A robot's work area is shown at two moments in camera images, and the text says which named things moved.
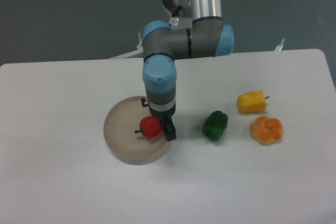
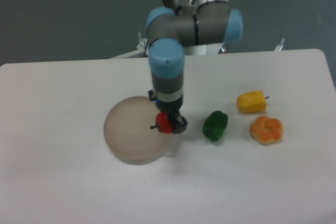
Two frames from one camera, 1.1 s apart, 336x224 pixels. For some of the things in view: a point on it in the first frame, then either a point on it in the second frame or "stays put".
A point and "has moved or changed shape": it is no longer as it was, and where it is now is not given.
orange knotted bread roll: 266,130 stays put
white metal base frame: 138,52 stays put
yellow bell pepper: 252,102 stays put
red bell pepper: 149,127 has moved or changed shape
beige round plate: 122,141 stays put
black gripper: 165,117 to 172,107
